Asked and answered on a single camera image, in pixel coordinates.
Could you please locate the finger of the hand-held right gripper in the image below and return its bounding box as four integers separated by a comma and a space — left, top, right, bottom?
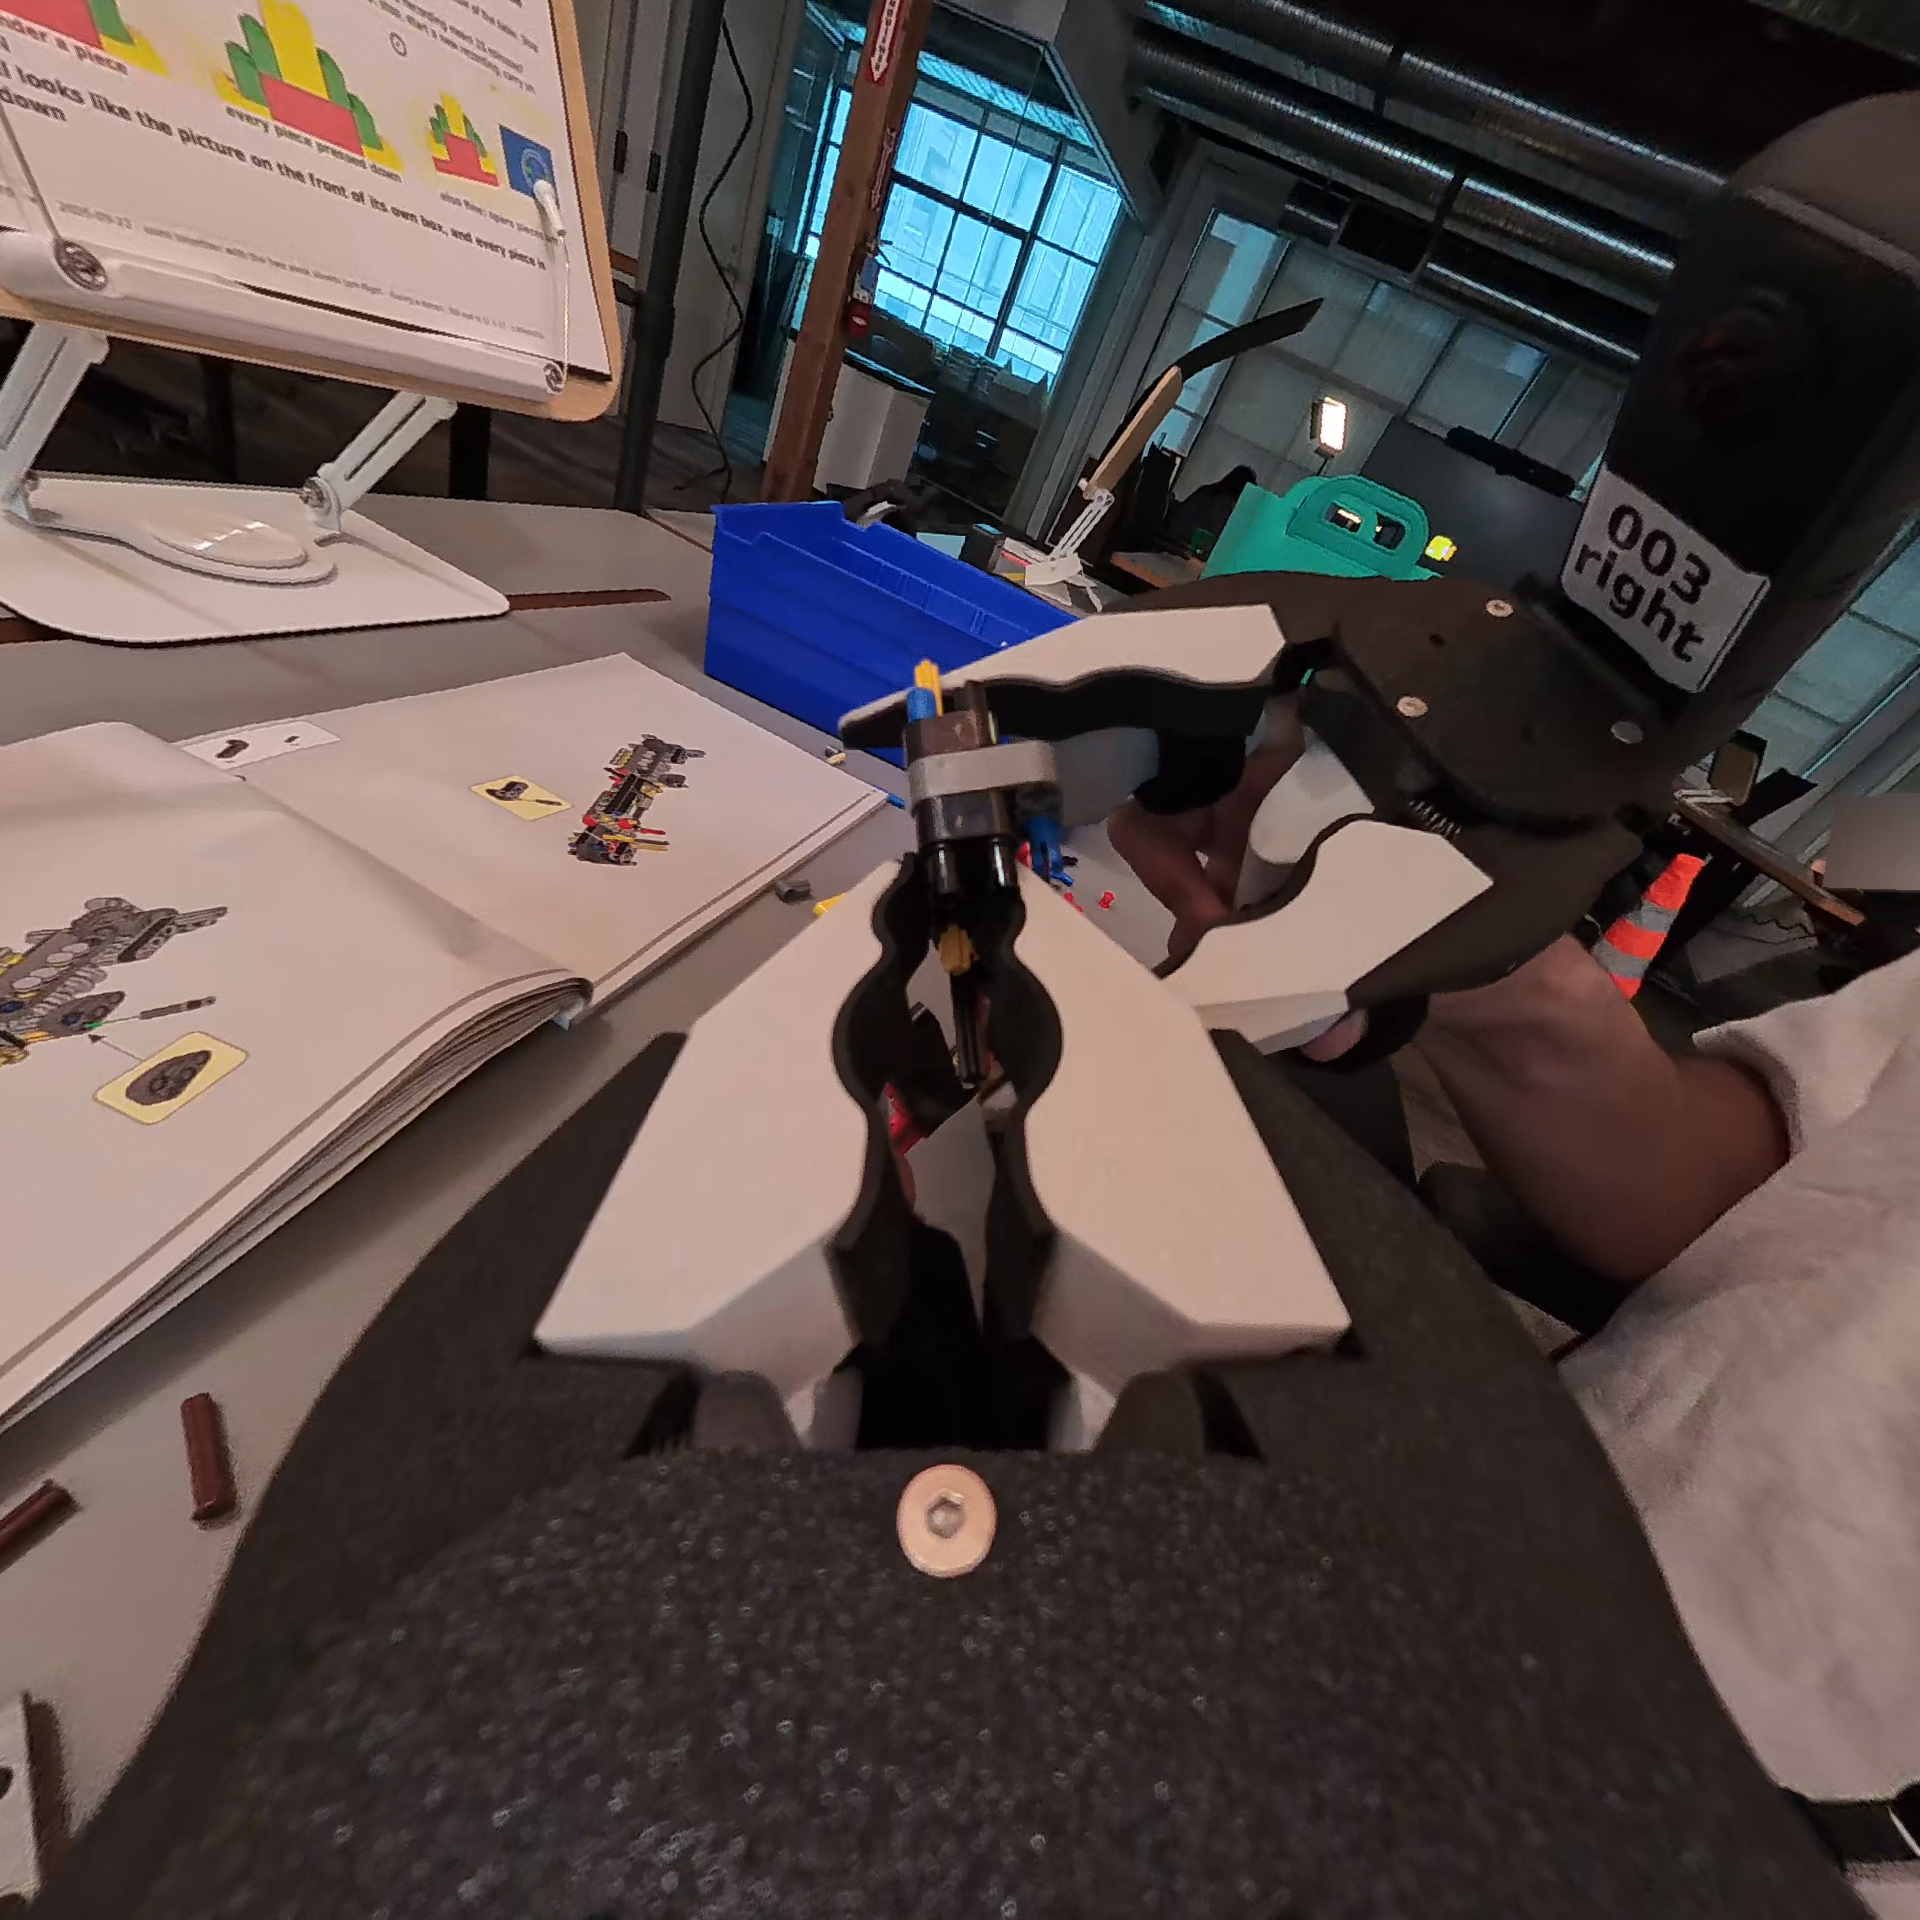
837, 603, 1295, 826
1150, 811, 1495, 1054

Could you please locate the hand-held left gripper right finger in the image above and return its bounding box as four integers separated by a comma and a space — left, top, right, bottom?
974, 852, 1352, 1455

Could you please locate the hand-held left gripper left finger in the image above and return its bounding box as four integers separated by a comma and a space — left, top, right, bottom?
533, 854, 923, 1455

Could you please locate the partly built lego chassis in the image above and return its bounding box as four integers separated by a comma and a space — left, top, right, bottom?
898, 661, 1077, 1098

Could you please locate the lego instruction booklet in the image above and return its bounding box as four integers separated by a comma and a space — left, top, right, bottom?
0, 651, 891, 1429

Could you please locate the person's right forearm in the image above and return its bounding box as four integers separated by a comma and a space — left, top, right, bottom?
1328, 936, 1794, 1294

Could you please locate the pile of lego pins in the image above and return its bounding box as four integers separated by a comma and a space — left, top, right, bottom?
1028, 839, 1130, 920

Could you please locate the brown lego axle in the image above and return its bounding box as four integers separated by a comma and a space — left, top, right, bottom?
0, 1480, 78, 1574
177, 1394, 242, 1528

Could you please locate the long light grey lego beam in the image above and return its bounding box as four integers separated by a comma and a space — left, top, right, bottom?
0, 1695, 74, 1898

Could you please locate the person's right hand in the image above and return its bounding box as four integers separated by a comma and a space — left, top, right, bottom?
1106, 736, 1428, 1069

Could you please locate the teal carry bag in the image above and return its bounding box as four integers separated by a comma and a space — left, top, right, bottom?
1197, 475, 1448, 589

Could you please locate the black monitor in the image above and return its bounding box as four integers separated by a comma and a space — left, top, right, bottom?
1356, 418, 1627, 548

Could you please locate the wooden board desk stand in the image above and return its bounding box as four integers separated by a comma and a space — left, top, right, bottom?
1034, 300, 1324, 589

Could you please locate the orange traffic cone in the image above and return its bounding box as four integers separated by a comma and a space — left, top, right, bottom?
1586, 852, 1711, 1005

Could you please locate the blue plastic bin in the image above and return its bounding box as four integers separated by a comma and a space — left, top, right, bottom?
704, 502, 1084, 740

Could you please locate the black metal bar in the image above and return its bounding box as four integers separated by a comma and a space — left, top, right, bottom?
613, 0, 732, 515

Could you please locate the printed instruction sheet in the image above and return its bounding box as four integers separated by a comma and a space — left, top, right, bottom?
0, 0, 616, 380

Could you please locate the silver ventilation duct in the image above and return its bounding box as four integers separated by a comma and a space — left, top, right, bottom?
1125, 0, 1742, 213

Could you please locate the black neck strap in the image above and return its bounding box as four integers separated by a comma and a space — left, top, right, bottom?
1794, 1795, 1920, 1873

